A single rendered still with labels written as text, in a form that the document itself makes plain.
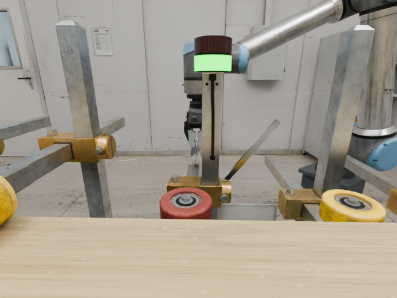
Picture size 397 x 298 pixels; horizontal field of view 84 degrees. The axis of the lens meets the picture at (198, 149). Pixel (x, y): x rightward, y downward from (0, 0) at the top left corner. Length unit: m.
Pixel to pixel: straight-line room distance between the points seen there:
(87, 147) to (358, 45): 0.52
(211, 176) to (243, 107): 2.70
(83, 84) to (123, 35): 2.72
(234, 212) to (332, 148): 0.25
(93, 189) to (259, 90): 2.82
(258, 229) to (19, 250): 0.28
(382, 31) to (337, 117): 0.62
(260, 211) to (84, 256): 0.39
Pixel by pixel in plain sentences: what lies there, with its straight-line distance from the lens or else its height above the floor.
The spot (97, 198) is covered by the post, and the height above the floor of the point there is 0.84.
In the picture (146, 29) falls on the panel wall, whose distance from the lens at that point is 3.12.
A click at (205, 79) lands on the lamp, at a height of 1.08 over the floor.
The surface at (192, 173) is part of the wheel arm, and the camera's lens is 0.54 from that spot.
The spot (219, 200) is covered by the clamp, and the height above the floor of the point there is 0.84.
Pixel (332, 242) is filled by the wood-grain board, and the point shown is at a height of 0.90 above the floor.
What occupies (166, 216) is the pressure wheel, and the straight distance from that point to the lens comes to 0.33.
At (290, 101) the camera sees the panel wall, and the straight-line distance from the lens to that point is 3.32.
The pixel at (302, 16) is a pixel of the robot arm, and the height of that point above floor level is 1.30.
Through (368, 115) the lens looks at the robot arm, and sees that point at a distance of 1.11.
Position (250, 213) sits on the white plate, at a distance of 0.56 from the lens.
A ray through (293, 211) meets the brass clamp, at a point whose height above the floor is 0.82.
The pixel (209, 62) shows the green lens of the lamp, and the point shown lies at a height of 1.11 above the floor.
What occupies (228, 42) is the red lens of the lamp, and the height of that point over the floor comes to 1.13.
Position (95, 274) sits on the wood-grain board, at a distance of 0.27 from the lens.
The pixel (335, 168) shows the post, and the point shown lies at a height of 0.91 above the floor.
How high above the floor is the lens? 1.08
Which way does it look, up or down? 18 degrees down
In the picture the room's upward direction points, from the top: straight up
